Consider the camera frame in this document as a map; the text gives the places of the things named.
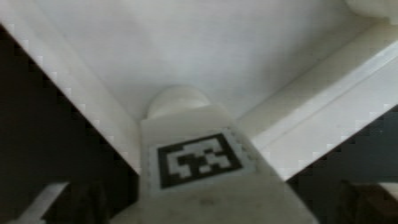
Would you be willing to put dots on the white table leg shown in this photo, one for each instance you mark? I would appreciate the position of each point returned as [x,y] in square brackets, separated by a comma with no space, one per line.
[374,8]
[207,183]

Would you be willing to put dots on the white square table top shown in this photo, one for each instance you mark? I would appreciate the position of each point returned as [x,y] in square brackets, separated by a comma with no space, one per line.
[289,59]

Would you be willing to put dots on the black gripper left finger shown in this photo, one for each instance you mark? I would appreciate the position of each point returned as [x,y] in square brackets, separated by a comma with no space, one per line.
[71,203]

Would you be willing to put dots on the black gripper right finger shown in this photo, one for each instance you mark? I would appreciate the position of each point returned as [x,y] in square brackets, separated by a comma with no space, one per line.
[366,203]

